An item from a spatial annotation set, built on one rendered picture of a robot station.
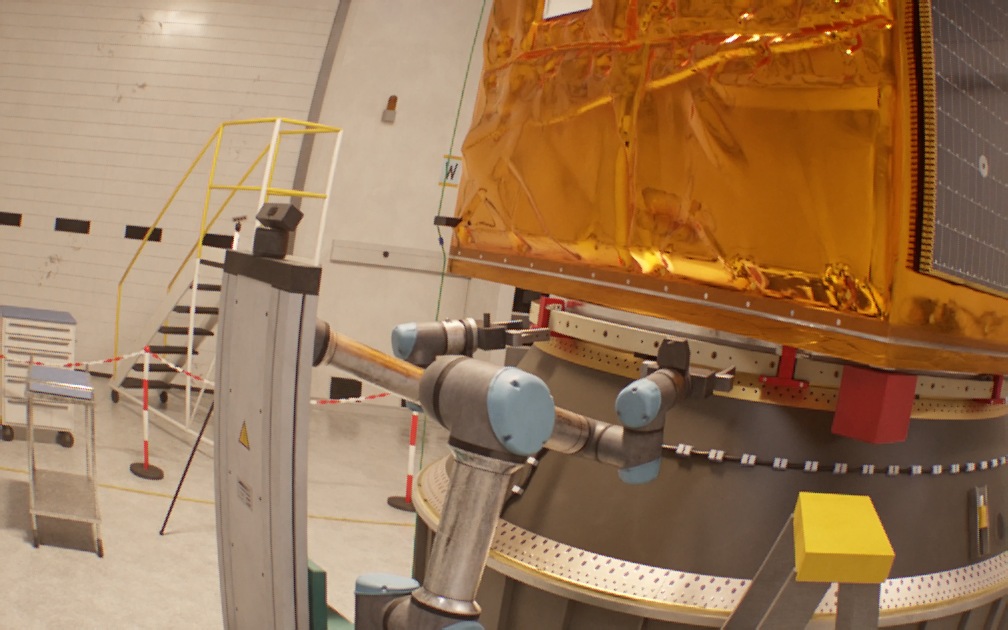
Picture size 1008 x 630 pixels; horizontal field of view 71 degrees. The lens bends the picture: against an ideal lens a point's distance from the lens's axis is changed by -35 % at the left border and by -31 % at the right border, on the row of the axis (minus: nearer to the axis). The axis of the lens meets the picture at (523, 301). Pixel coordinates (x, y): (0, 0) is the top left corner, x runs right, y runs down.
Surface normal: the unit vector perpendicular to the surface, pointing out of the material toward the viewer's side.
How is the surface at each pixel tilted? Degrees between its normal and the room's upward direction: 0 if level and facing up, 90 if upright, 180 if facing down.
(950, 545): 62
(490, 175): 90
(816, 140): 89
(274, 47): 90
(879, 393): 90
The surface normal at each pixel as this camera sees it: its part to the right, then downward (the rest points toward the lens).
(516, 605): -0.75, -0.07
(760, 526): -0.23, -0.46
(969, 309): 0.48, 0.14
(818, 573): -0.25, 0.01
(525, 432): 0.74, 0.01
